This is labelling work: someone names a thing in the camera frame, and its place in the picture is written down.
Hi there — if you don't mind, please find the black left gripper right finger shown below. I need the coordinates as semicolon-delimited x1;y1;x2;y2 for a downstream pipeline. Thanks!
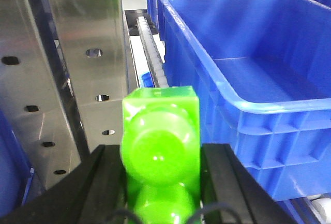
201;143;296;223

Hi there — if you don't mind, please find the white roller track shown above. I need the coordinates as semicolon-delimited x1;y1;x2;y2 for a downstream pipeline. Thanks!
137;16;169;88

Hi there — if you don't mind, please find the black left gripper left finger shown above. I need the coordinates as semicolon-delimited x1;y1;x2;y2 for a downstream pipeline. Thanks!
1;145;127;223

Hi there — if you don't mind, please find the perforated steel rack upright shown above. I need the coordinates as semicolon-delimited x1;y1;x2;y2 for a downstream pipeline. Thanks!
1;0;129;189

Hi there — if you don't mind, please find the green plastic block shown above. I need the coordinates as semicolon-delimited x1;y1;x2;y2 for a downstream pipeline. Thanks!
121;86;201;223

